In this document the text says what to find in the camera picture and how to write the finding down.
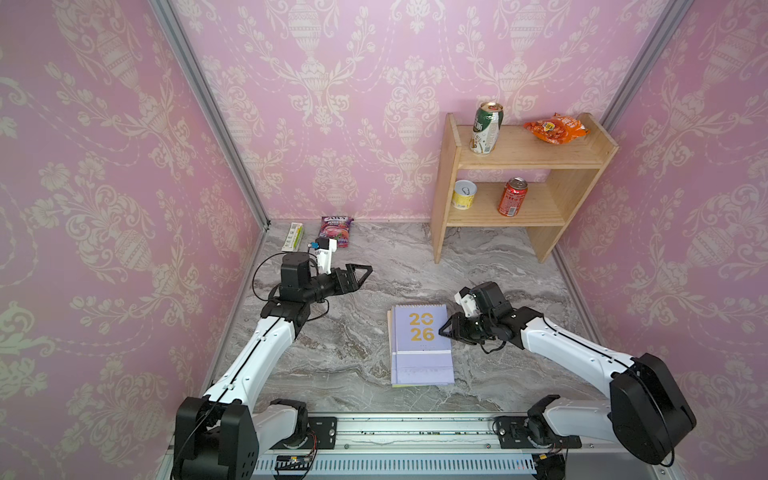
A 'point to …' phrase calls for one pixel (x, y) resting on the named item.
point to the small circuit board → (293, 462)
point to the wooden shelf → (540, 209)
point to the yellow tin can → (463, 194)
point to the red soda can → (512, 197)
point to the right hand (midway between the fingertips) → (444, 332)
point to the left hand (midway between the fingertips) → (363, 273)
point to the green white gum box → (292, 239)
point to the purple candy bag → (336, 227)
